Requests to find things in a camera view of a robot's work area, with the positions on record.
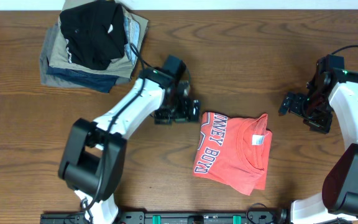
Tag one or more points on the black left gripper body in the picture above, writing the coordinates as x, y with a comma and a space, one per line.
180, 112

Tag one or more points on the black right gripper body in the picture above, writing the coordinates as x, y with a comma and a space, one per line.
314, 115

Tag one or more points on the coral red t-shirt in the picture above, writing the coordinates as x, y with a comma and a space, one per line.
234, 151

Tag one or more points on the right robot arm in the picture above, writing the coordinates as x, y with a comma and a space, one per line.
333, 92

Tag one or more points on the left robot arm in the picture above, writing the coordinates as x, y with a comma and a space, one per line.
93, 159

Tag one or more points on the dark blue folded garment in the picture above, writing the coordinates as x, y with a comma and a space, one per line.
101, 83

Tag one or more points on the light blue folded garment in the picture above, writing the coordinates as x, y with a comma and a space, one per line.
132, 30

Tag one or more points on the black folded shirt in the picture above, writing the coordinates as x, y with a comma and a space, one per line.
94, 33

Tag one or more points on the khaki folded garment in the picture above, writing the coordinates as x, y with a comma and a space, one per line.
121, 67

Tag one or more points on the grey folded garment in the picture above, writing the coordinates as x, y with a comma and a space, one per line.
45, 54

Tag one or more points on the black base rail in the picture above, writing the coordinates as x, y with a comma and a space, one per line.
257, 216

